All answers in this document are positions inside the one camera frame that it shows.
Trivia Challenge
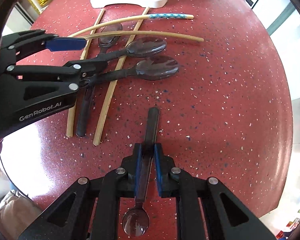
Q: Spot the dark brown spoon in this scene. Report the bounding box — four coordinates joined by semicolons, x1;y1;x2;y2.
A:
122;107;159;237

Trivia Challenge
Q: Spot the short bamboo chopstick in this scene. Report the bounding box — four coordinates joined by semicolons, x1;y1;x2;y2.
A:
92;6;150;146

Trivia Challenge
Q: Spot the long bamboo chopstick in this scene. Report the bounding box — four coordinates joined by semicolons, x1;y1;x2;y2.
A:
66;8;106;138

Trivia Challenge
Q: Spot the dark spoon bowl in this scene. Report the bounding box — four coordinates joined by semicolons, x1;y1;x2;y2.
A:
95;55;180;84
93;36;167;61

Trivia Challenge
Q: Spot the blue patterned chopstick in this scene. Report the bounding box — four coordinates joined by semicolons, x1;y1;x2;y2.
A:
68;13;194;37

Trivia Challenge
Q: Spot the plain bamboo chopstick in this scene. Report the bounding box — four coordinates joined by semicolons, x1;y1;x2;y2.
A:
81;31;204;42

